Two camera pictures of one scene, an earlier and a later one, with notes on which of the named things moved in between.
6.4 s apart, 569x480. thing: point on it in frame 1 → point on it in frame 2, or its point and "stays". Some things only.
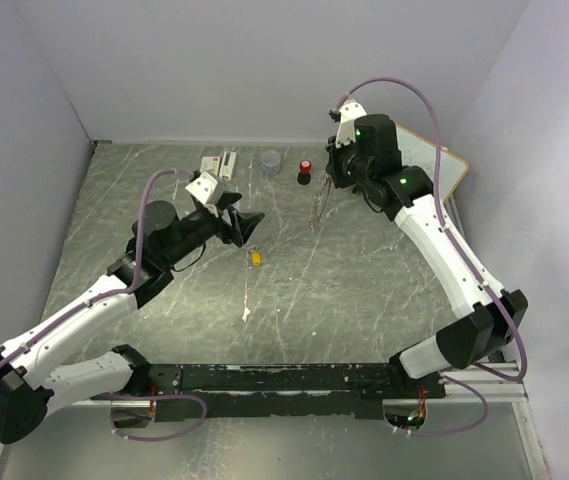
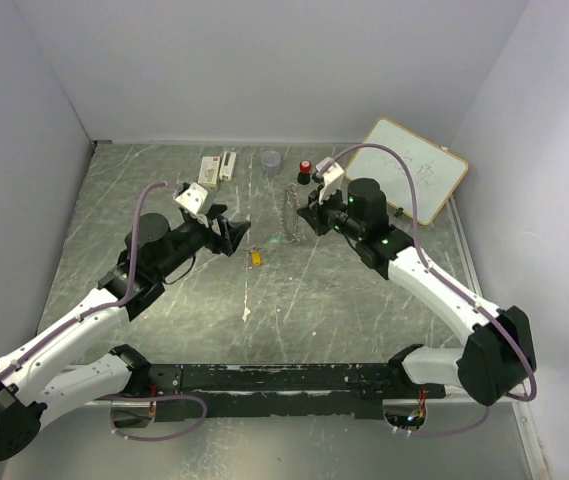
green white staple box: [210, 163] stays
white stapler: [226, 165] stays
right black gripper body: [346, 167] → [335, 215]
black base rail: [296, 391] stays
